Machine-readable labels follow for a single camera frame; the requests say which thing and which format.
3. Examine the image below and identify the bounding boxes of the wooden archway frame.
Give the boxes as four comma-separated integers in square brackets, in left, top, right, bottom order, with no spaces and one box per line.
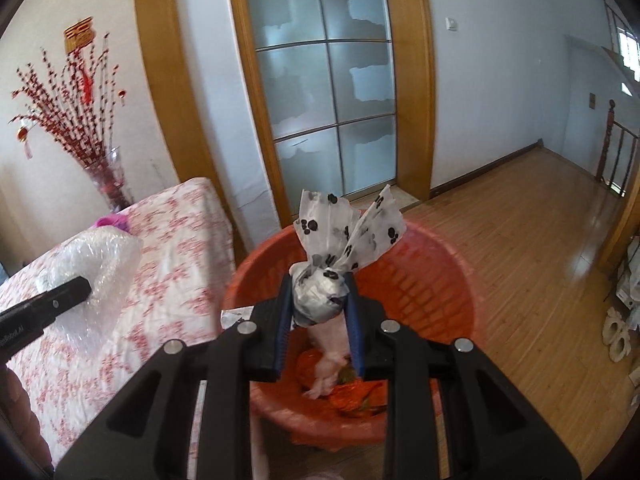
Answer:
[597,137,640,272]

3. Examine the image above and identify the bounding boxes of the beige plush slipper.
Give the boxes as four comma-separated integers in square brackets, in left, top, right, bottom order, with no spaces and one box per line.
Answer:
[602,307,629,347]
[607,330,632,364]

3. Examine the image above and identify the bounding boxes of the glass vase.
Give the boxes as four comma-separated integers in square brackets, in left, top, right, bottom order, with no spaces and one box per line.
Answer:
[82,147,134,214]

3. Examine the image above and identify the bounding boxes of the white plastic bag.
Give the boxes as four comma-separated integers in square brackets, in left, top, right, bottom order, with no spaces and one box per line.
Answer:
[305,322,354,402]

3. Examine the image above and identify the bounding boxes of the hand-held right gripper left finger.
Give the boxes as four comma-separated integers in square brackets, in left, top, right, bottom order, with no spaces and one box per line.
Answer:
[54,274,294,480]

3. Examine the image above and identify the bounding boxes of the orange plastic lattice basket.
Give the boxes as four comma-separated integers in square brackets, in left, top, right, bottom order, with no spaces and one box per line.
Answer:
[222,219,477,447]

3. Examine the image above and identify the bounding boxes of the wooden pillar trim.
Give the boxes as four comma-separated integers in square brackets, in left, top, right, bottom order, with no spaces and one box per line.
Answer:
[132,0,222,197]

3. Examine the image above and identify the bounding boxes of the person's left hand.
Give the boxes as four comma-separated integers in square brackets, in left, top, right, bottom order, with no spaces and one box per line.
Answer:
[0,366,54,476]

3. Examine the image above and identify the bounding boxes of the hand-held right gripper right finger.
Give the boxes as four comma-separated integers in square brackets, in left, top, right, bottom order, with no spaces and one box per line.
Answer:
[344,280,584,480]

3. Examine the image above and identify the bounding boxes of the floral pink tablecloth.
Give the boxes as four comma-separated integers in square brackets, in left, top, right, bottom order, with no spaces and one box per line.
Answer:
[0,176,237,467]

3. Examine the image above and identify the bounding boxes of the purple plastic bag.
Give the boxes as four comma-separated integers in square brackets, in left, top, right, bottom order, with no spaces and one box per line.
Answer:
[95,214,132,235]

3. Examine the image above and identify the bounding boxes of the red berry branches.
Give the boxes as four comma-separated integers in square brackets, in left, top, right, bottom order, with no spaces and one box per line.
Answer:
[9,32,127,167]

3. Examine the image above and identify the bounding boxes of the wooden door frame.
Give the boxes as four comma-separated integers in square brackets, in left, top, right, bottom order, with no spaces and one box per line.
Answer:
[225,0,437,227]

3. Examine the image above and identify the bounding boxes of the red gold wall ornament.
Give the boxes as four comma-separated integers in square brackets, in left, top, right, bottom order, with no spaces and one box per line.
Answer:
[63,19,97,106]

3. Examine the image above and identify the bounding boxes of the clear plastic bag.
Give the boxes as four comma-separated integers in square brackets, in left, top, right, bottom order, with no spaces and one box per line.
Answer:
[35,232,145,357]

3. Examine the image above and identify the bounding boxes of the paw print plastic bag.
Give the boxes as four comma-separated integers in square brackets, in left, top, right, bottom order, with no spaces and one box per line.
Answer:
[291,185,407,332]

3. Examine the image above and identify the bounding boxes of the upper stair railing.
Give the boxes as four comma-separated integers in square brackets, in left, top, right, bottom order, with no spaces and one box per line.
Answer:
[600,0,640,87]

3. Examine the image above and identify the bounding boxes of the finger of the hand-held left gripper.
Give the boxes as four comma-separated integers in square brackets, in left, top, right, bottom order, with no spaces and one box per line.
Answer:
[32,276,93,330]

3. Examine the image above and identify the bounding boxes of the wooden stair railing post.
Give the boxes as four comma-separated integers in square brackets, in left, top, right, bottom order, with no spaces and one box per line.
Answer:
[595,100,640,197]

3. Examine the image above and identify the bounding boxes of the frosted glass sliding door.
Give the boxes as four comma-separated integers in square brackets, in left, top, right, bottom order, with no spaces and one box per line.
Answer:
[242,0,399,217]

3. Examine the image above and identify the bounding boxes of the red plastic liner bag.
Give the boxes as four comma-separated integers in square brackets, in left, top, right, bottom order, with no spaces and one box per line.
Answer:
[222,217,479,448]

